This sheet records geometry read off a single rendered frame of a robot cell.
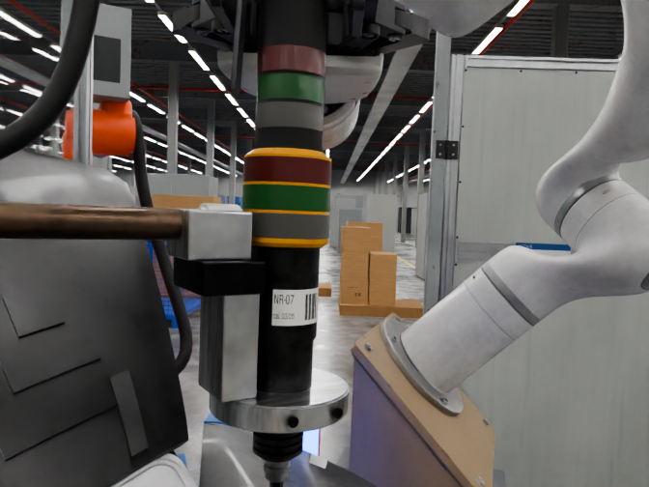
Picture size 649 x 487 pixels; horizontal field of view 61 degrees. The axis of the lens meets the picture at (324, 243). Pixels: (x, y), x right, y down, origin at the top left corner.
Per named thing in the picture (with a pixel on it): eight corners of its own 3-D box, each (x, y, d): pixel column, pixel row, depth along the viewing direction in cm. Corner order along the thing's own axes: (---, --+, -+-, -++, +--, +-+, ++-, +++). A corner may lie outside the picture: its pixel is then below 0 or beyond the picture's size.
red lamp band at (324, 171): (268, 180, 24) (268, 153, 24) (228, 183, 28) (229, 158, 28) (348, 186, 27) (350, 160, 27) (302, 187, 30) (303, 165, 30)
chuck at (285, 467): (270, 487, 27) (272, 439, 27) (258, 475, 28) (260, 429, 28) (295, 480, 28) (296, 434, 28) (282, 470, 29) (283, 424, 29)
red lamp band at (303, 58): (276, 66, 25) (277, 39, 25) (244, 79, 28) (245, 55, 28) (338, 78, 27) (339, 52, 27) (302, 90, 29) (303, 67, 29)
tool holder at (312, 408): (200, 456, 22) (207, 210, 22) (150, 402, 28) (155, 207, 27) (377, 417, 27) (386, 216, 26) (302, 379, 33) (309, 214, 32)
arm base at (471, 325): (395, 315, 103) (471, 249, 98) (465, 398, 99) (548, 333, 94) (367, 329, 85) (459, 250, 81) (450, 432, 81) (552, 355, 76)
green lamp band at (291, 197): (267, 210, 24) (268, 182, 24) (227, 209, 28) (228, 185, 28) (347, 213, 27) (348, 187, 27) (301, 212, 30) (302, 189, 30)
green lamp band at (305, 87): (275, 96, 25) (276, 68, 25) (243, 105, 28) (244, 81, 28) (337, 105, 27) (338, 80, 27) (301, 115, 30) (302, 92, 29)
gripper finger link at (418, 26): (437, 55, 35) (420, 26, 30) (324, 63, 38) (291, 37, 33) (438, 37, 35) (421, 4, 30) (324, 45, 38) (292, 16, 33)
